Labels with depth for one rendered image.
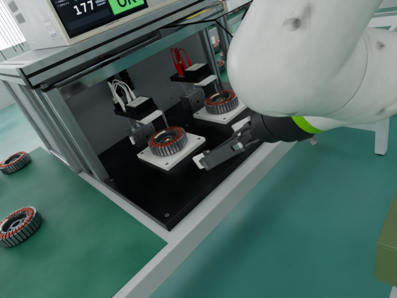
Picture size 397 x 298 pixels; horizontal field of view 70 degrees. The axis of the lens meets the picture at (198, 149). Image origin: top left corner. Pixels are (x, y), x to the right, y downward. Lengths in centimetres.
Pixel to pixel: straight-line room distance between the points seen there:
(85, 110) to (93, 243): 44
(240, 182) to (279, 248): 83
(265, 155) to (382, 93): 44
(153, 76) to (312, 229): 103
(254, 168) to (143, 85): 54
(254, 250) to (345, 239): 41
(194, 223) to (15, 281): 41
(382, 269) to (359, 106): 24
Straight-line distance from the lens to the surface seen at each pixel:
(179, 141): 78
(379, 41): 34
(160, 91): 109
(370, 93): 33
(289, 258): 143
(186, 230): 61
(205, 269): 148
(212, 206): 63
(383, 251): 45
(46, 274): 73
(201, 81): 94
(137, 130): 90
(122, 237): 67
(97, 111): 98
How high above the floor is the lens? 118
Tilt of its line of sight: 31 degrees down
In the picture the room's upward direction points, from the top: 20 degrees counter-clockwise
